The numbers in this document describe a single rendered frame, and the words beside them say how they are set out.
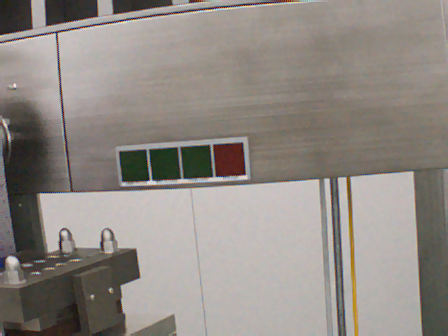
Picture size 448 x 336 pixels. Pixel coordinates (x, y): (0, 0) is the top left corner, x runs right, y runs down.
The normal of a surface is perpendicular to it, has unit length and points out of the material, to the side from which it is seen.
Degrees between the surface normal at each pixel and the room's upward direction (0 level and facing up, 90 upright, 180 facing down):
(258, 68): 90
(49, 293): 90
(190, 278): 90
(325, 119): 90
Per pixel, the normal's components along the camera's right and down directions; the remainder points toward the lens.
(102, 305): 0.89, -0.07
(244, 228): -0.44, 0.09
